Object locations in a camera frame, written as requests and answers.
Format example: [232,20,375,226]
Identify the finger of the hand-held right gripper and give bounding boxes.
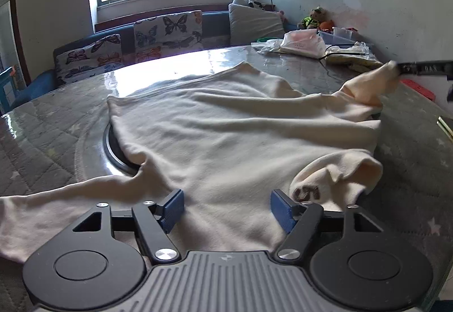
[396,60,453,77]

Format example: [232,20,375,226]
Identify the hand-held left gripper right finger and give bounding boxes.
[270,189,384,261]

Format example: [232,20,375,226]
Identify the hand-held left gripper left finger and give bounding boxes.
[72,189,185,265]

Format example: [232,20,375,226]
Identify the cream long-sleeve shirt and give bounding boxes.
[0,60,402,263]

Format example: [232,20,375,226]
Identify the red box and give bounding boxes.
[401,79,436,103]

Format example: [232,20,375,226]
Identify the gold stick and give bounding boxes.
[437,116,453,137]

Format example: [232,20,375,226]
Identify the black round induction cooker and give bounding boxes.
[103,122,142,176]

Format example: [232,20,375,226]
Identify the clear plastic box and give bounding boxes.
[319,27,356,47]

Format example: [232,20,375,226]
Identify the teddy bear toy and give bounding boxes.
[297,7,326,30]

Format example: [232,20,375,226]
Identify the white plastic bag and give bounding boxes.
[279,30,326,59]

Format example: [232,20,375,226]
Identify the grey quilted star table cover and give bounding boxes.
[0,44,453,312]

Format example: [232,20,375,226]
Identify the butterfly print cushion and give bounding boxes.
[54,34,123,86]
[134,11,204,63]

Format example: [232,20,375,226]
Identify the grey pillow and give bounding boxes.
[228,3,285,47]

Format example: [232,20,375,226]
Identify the cow plush toy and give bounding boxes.
[232,0,266,11]

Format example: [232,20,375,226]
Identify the blue sofa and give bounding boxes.
[14,9,294,100]

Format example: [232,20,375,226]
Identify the blue cabinet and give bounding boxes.
[0,66,18,114]

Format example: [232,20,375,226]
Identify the brown door frame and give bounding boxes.
[9,0,32,84]

